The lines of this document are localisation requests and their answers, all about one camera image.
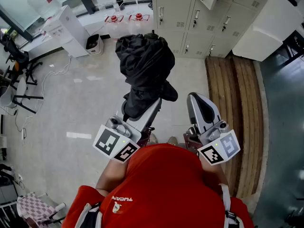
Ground white floor cable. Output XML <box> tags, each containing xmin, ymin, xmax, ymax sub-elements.
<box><xmin>13</xmin><ymin>55</ymin><xmax>73</xmax><ymax>133</ymax></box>

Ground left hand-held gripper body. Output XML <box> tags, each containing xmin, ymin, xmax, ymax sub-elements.
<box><xmin>92</xmin><ymin>114</ymin><xmax>153</xmax><ymax>163</ymax></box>

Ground white metal rack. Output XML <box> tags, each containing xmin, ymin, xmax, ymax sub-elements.
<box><xmin>0</xmin><ymin>192</ymin><xmax>67</xmax><ymax>228</ymax></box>

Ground person's red shirt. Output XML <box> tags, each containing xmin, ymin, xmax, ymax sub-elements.
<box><xmin>61</xmin><ymin>143</ymin><xmax>255</xmax><ymax>228</ymax></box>

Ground black garment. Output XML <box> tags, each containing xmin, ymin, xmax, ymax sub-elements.
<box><xmin>115</xmin><ymin>29</ymin><xmax>179</xmax><ymax>123</ymax></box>

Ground pink checkered cloth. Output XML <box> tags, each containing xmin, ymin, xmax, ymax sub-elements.
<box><xmin>16</xmin><ymin>192</ymin><xmax>57</xmax><ymax>226</ymax></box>

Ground wooden slatted bench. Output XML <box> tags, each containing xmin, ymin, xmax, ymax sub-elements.
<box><xmin>204</xmin><ymin>55</ymin><xmax>269</xmax><ymax>199</ymax></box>

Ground large clear water bottle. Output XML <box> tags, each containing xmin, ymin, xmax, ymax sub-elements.
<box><xmin>27</xmin><ymin>0</ymin><xmax>63</xmax><ymax>21</ymax></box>

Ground person's right forearm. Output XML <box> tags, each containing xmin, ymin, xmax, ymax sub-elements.
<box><xmin>199</xmin><ymin>154</ymin><xmax>229</xmax><ymax>192</ymax></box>

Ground black office chair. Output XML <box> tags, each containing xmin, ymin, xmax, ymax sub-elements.
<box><xmin>0</xmin><ymin>32</ymin><xmax>44</xmax><ymax>86</ymax></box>

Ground white harness strap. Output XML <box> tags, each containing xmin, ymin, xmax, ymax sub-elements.
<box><xmin>75</xmin><ymin>202</ymin><xmax>103</xmax><ymax>228</ymax></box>
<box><xmin>218</xmin><ymin>183</ymin><xmax>241</xmax><ymax>228</ymax></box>

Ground white water dispenser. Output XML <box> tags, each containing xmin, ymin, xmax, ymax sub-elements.
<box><xmin>42</xmin><ymin>5</ymin><xmax>90</xmax><ymax>58</ymax></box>

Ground clear water jug red cap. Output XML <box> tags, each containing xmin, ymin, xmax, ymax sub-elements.
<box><xmin>104</xmin><ymin>13</ymin><xmax>125</xmax><ymax>33</ymax></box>
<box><xmin>127</xmin><ymin>12</ymin><xmax>151</xmax><ymax>32</ymax></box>

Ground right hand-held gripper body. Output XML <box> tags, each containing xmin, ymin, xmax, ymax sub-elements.
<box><xmin>183</xmin><ymin>120</ymin><xmax>241</xmax><ymax>167</ymax></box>

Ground white trash bin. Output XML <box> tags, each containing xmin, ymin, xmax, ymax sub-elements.
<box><xmin>85</xmin><ymin>34</ymin><xmax>105</xmax><ymax>57</ymax></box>

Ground grey metal locker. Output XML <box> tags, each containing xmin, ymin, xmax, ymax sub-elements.
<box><xmin>151</xmin><ymin>0</ymin><xmax>277</xmax><ymax>59</ymax></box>

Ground white cabinet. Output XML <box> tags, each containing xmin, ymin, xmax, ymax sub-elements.
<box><xmin>232</xmin><ymin>0</ymin><xmax>304</xmax><ymax>62</ymax></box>

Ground person's left forearm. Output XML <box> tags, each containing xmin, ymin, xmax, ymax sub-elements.
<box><xmin>95</xmin><ymin>157</ymin><xmax>131</xmax><ymax>197</ymax></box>

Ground white chair black legs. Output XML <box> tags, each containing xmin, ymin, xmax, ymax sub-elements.
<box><xmin>0</xmin><ymin>77</ymin><xmax>45</xmax><ymax>115</ymax></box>

